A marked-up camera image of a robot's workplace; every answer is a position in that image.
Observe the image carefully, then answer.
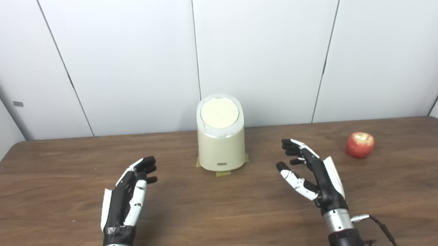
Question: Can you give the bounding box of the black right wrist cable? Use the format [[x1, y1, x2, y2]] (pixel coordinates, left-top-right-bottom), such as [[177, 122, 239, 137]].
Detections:
[[350, 212, 400, 246]]

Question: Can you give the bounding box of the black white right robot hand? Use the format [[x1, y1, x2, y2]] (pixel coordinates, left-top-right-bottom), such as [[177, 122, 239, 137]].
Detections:
[[275, 136, 349, 218]]

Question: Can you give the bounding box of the red apple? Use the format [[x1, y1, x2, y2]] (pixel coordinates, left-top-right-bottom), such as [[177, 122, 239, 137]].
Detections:
[[346, 131, 376, 159]]

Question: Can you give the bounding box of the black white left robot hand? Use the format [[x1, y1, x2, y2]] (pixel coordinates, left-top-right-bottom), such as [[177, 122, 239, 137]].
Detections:
[[97, 155, 161, 246]]

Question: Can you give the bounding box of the cream-colored round bin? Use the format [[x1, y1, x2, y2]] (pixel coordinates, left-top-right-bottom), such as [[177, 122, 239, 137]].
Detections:
[[195, 92, 247, 173]]

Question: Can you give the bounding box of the cream round bin lid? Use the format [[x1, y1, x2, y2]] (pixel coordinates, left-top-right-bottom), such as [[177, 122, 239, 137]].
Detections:
[[199, 96, 240, 130]]

